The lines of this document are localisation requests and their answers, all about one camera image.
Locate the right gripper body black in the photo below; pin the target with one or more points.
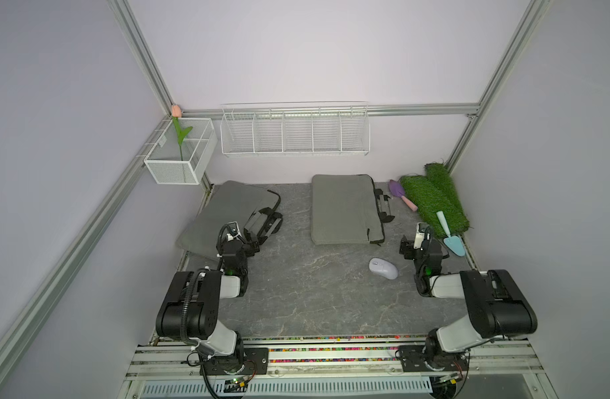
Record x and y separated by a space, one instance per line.
409 249

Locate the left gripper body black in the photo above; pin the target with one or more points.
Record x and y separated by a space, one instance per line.
252 234

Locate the white computer mouse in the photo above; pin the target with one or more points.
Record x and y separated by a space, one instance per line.
383 268

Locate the grey laptop bag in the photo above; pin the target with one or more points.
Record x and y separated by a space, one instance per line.
348 210
253 208

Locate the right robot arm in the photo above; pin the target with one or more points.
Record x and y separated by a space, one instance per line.
496 307

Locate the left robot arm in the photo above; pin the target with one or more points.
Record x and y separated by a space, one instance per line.
190 309

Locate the front artificial grass roll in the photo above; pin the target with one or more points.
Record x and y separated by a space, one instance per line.
430 200

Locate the artificial grass roll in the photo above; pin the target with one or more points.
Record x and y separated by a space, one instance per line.
430 200
438 175

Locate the rear artificial grass roll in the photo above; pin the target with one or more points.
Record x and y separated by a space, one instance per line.
438 175

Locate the artificial pink tulip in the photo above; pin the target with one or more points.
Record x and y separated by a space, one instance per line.
182 133

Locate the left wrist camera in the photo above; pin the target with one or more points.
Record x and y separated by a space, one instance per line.
233 230

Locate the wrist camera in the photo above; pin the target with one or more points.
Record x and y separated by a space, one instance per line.
422 233
233 230

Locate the teal trowel white handle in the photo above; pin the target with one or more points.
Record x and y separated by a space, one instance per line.
453 243

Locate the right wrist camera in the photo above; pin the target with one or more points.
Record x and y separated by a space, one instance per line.
422 233

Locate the purple trowel pink handle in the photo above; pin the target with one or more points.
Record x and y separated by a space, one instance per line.
397 190

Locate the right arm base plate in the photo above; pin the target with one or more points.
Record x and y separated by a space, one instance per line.
416 358

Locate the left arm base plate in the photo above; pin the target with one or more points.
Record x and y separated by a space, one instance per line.
249 361

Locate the white mesh wall basket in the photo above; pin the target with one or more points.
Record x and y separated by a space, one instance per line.
163 159

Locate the aluminium frame rail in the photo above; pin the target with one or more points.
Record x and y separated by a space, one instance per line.
320 107

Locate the white wire wall rack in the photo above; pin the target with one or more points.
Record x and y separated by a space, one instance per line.
333 134

